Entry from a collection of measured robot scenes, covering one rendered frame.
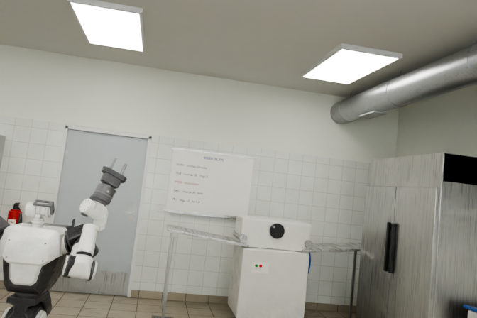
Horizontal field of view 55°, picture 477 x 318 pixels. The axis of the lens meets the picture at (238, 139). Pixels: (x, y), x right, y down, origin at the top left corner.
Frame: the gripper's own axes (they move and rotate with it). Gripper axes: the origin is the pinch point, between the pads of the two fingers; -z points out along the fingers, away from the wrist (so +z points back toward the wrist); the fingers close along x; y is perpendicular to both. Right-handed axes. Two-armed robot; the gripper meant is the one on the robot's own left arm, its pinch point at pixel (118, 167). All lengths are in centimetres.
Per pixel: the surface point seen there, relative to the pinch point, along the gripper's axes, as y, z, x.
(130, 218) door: 363, -48, -145
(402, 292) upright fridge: 78, -53, -324
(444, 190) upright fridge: 21, -135, -278
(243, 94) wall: 285, -255, -185
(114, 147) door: 365, -120, -82
